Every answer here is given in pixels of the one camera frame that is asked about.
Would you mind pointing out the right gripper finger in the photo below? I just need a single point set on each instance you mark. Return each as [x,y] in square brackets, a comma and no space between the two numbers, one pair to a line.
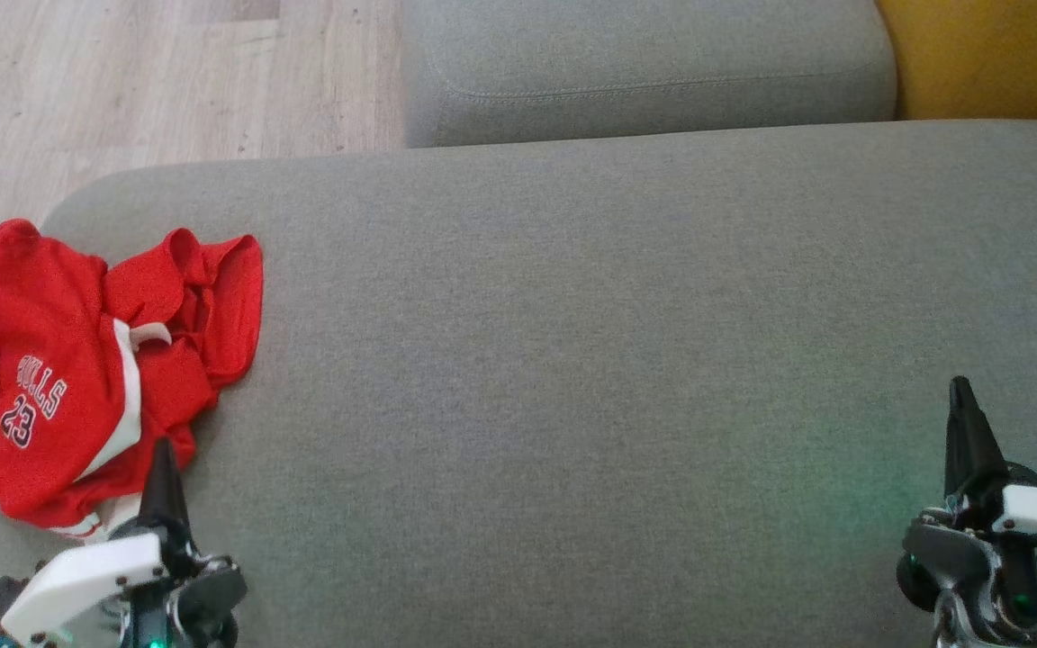
[969,450]

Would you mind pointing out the medium grey sofa seat cushion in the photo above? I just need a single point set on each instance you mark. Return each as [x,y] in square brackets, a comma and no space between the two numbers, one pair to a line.
[644,54]

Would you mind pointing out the large grey sofa seat cushion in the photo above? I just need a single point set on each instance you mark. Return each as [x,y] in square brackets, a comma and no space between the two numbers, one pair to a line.
[572,360]

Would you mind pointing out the wide yellow sofa backrest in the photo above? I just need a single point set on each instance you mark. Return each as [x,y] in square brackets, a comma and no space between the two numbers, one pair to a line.
[996,54]

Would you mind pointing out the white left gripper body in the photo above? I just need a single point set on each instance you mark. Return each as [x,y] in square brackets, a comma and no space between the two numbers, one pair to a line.
[86,576]

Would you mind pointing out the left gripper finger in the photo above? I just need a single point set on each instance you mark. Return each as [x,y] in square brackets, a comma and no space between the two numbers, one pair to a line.
[166,495]

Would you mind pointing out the red shorts with white stripe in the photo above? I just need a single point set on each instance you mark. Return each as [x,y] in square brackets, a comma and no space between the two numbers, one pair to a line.
[32,405]

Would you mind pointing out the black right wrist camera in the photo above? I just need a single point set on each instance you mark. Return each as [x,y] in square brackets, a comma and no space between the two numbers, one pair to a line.
[916,583]

